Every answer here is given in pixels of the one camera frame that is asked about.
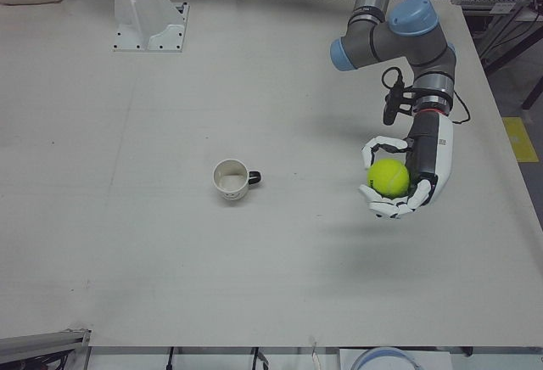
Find white cup with black handle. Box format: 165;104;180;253
211;158;264;204

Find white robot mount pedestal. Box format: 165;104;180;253
112;0;191;53

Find light blue round rim object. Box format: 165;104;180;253
350;346;422;370

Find black strap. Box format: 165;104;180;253
250;346;271;370

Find black looped camera cable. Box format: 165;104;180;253
380;66;404;89

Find aluminium profile bar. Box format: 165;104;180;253
0;328;92;365

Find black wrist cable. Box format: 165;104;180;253
450;92;472;126

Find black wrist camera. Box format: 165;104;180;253
383;83;415;127

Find black stand leg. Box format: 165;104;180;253
520;3;543;112

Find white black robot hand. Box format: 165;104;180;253
358;110;455;221

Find yellow tennis ball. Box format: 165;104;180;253
367;158;411;199

